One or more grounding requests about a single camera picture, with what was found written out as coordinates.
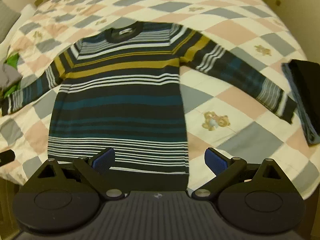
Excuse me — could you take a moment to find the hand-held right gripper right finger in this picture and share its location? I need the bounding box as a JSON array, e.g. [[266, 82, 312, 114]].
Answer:
[[191, 148, 284, 201]]

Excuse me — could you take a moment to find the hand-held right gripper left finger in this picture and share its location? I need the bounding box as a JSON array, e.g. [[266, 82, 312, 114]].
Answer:
[[37, 147, 125, 201]]

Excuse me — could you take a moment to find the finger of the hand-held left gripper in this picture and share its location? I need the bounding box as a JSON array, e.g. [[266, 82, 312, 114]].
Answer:
[[0, 149, 16, 167]]

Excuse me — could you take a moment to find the striped knit sweater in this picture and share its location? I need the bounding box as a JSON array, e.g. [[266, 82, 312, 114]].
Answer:
[[1, 21, 297, 190]]

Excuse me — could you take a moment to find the folded dark clothes stack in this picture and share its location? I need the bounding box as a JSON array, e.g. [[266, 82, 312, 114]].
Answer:
[[281, 59, 320, 146]]

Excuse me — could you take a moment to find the grey garment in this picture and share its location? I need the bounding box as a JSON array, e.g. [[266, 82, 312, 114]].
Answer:
[[0, 64, 22, 90]]

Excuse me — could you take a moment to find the green garment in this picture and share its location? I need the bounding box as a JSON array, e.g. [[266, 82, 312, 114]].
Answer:
[[2, 52, 22, 99]]

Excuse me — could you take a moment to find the checkered bear-print quilt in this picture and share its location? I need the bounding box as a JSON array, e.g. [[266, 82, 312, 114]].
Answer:
[[0, 0, 320, 200]]

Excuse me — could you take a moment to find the grey checked pillow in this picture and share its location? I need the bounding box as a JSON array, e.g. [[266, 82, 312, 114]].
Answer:
[[0, 0, 22, 43]]

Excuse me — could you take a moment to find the white padded headboard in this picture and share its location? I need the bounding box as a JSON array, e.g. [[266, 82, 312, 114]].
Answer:
[[15, 3, 38, 22]]

